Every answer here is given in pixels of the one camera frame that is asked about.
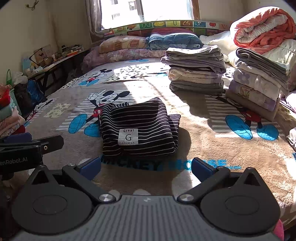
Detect black white striped garment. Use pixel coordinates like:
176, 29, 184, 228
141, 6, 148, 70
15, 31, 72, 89
100, 97, 181, 163

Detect colourful folded clothes pile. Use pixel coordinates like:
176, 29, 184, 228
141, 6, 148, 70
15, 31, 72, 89
0, 84, 25, 138

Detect cluttered dark side table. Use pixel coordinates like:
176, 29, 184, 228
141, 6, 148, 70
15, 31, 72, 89
28, 48, 90, 96

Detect floral folded blanket stack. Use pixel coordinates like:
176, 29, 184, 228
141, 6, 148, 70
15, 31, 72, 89
226, 48, 290, 121

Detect purple floral folded quilt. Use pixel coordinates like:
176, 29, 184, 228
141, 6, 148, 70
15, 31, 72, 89
81, 47, 166, 73

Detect grey folded laundry stack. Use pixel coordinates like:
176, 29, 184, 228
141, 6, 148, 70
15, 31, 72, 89
161, 45, 226, 96

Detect yellow patterned pillow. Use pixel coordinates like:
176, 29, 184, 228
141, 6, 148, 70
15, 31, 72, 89
98, 36, 147, 54

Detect beige window curtain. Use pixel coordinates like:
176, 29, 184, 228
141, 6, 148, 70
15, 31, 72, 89
85, 0, 103, 43

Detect orange white rolled quilt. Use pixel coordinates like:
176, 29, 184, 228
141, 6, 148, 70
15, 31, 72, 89
230, 6, 295, 54

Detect blue folded quilt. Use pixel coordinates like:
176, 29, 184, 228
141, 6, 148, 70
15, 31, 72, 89
145, 33, 203, 50

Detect colourful alphabet foam mat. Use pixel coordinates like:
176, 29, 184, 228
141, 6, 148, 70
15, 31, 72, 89
99, 20, 230, 39

